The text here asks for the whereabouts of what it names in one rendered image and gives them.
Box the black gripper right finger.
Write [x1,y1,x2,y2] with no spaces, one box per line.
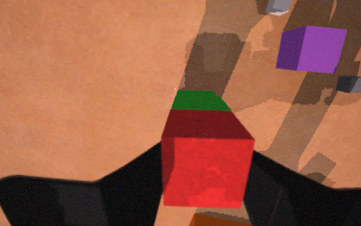
[243,150,361,226]

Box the green block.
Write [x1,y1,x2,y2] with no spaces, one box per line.
[171,96,232,111]
[176,90,217,97]

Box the purple block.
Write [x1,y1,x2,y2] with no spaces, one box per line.
[276,26,347,73]

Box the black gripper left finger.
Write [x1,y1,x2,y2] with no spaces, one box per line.
[0,141,162,226]

